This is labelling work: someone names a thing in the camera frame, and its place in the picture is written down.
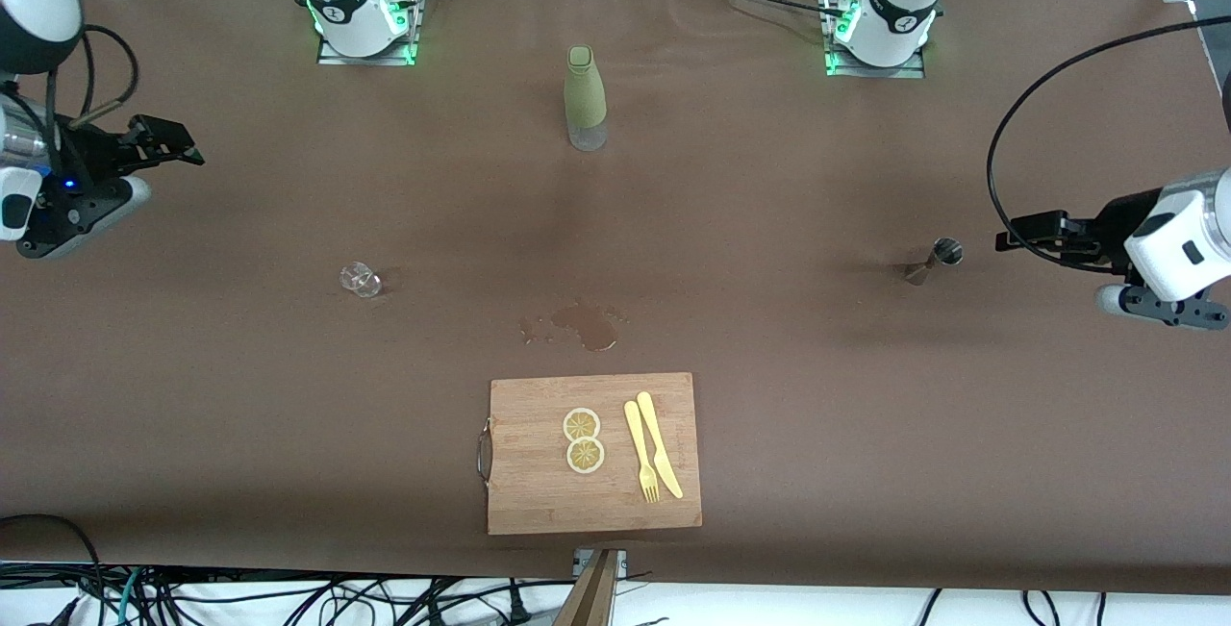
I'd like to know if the steel double jigger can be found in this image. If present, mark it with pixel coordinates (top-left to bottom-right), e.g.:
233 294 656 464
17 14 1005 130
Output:
901 237 966 288

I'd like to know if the clear glass cup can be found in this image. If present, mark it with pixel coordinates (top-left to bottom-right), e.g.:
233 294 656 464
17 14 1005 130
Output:
339 261 385 301

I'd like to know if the brown table cover sheet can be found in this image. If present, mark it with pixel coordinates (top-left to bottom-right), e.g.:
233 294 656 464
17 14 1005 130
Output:
0 0 1231 598

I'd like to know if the green sleeved bottle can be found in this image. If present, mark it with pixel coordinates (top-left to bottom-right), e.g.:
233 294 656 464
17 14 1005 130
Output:
564 45 609 153

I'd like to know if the yellow plastic knife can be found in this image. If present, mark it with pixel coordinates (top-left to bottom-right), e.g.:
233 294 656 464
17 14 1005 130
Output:
636 391 685 500

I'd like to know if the spilled liquid puddle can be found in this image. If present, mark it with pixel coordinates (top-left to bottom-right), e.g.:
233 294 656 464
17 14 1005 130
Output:
517 304 629 354

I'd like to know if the yellow plastic fork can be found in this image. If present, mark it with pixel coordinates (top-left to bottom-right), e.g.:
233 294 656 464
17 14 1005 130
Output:
623 400 662 504

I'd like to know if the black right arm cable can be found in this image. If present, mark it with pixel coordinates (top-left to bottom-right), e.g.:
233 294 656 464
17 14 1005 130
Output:
42 24 141 196

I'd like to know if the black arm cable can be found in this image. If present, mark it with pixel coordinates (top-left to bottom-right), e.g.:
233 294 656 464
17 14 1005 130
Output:
42 24 141 196
985 14 1231 273

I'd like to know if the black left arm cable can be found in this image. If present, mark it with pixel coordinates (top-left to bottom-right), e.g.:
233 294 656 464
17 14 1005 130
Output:
985 14 1231 273

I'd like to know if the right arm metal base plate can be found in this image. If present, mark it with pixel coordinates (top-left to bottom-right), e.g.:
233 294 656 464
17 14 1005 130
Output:
317 0 420 67

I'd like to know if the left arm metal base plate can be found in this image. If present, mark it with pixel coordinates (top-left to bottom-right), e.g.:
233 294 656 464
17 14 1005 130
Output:
823 0 927 80

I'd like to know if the black floor cable loop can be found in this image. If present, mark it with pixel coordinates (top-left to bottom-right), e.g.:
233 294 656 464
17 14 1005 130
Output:
0 513 109 626

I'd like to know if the teal floor cable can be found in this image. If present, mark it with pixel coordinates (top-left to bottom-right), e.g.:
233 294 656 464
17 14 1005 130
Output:
117 568 147 626

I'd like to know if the bamboo cutting board with handle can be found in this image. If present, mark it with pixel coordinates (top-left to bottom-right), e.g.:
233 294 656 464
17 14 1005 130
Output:
477 372 703 537

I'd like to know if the small metal bracket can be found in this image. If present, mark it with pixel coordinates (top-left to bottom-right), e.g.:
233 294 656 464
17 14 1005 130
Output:
574 549 629 581

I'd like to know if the wooden post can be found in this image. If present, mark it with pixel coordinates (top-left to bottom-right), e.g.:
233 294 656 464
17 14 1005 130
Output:
556 550 621 626

